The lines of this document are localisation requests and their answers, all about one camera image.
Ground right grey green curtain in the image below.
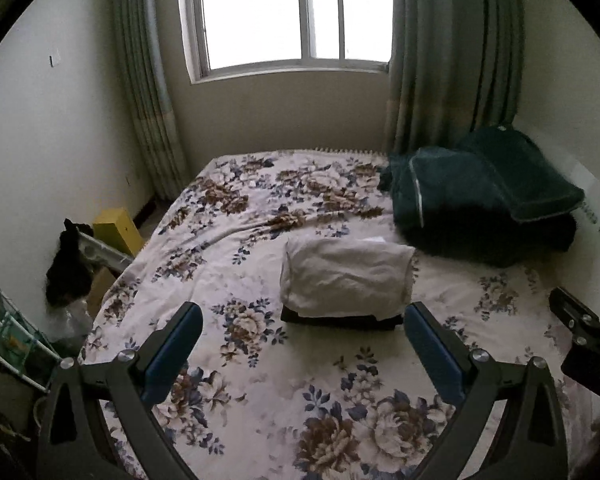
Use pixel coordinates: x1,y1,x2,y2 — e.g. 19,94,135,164
385,0,524,154

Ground yellow box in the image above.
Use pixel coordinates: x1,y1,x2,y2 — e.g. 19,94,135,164
92,207,145,257

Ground grey green curtain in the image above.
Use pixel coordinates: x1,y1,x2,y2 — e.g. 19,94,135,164
112,0,189,200
385,0,524,154

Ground white frame window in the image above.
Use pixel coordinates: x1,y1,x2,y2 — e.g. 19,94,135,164
178,0,392,84

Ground cream white sweater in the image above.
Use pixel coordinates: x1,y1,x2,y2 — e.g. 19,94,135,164
279,237,415,321

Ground dark green folded quilt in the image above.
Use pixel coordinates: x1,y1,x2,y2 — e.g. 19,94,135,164
378,126,585,268

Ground green white rack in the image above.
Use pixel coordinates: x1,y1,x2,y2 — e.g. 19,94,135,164
0,289,61,392

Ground left grey green curtain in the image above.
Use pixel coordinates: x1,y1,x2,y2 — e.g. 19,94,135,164
112,0,189,200

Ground black cloth beside bed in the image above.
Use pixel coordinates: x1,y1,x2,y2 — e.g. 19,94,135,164
45,219,94,309

